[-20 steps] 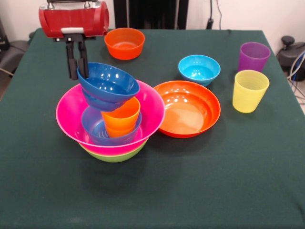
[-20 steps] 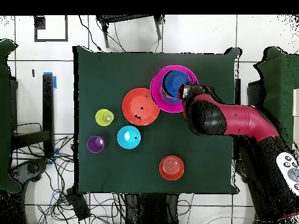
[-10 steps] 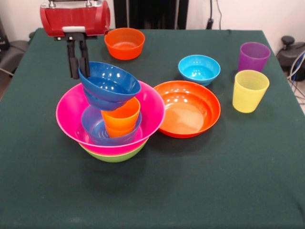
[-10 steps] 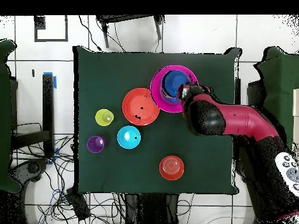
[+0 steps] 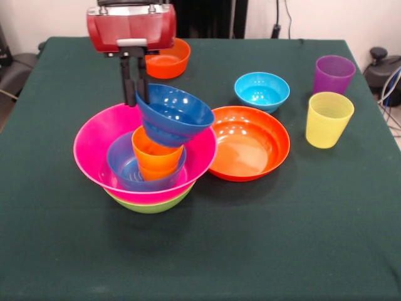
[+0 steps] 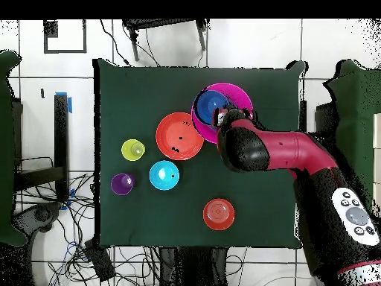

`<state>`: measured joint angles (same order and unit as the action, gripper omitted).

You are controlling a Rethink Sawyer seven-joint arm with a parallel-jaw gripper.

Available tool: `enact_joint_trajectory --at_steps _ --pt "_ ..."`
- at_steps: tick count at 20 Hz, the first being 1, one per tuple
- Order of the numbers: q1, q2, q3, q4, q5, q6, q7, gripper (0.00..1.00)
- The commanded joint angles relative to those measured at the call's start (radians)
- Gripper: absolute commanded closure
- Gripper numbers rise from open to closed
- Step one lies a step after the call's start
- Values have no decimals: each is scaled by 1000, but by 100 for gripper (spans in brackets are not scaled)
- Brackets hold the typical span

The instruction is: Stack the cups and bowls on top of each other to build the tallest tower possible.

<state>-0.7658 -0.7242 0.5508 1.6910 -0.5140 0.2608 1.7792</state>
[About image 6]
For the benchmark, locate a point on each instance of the dark blue ribbed bowl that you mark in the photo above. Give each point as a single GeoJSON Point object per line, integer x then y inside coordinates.
{"type": "Point", "coordinates": [208, 104]}

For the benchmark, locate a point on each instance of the large pink plastic bowl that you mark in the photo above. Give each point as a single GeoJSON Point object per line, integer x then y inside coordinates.
{"type": "Point", "coordinates": [238, 92]}

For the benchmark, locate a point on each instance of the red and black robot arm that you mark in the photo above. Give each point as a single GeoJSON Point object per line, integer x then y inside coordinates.
{"type": "Point", "coordinates": [297, 149]}

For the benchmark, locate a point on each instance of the red-orange shallow bowl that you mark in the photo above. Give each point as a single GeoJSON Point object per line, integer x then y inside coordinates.
{"type": "Point", "coordinates": [169, 134]}

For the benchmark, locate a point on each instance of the cyan ribbed bowl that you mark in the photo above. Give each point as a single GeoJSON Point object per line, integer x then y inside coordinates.
{"type": "Point", "coordinates": [163, 178]}

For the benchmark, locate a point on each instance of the dark green table cloth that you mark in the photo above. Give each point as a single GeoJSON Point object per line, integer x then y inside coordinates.
{"type": "Point", "coordinates": [134, 104]}

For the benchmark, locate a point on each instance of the yellow plastic cup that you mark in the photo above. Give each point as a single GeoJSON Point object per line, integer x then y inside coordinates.
{"type": "Point", "coordinates": [128, 150]}

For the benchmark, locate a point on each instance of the orange translucent bowl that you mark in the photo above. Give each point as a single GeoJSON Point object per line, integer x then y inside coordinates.
{"type": "Point", "coordinates": [218, 214]}

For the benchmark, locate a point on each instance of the black metal stool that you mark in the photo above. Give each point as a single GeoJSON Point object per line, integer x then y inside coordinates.
{"type": "Point", "coordinates": [154, 23]}

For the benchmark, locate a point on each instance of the purple plastic cup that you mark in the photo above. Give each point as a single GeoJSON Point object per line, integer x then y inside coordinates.
{"type": "Point", "coordinates": [119, 184]}

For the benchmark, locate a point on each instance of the dark green side cloth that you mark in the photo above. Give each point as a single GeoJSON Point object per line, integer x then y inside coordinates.
{"type": "Point", "coordinates": [6, 149]}
{"type": "Point", "coordinates": [357, 89]}

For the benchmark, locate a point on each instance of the blue tape strip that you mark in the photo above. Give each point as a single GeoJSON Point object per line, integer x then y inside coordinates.
{"type": "Point", "coordinates": [70, 104]}
{"type": "Point", "coordinates": [71, 193]}

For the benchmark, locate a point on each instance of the black floor stand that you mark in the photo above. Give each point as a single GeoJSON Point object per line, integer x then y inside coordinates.
{"type": "Point", "coordinates": [61, 134]}

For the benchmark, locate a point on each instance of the white box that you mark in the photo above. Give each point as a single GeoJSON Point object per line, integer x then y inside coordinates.
{"type": "Point", "coordinates": [377, 165]}
{"type": "Point", "coordinates": [377, 131]}

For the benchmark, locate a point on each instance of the black power strip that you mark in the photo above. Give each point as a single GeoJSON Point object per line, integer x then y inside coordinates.
{"type": "Point", "coordinates": [99, 262]}

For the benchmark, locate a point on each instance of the black floor device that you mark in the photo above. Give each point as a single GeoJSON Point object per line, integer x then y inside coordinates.
{"type": "Point", "coordinates": [43, 214]}

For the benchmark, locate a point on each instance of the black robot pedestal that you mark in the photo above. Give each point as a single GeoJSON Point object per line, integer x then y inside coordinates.
{"type": "Point", "coordinates": [193, 268]}

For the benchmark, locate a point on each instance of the black square frame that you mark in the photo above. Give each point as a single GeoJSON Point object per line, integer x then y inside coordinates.
{"type": "Point", "coordinates": [50, 29]}

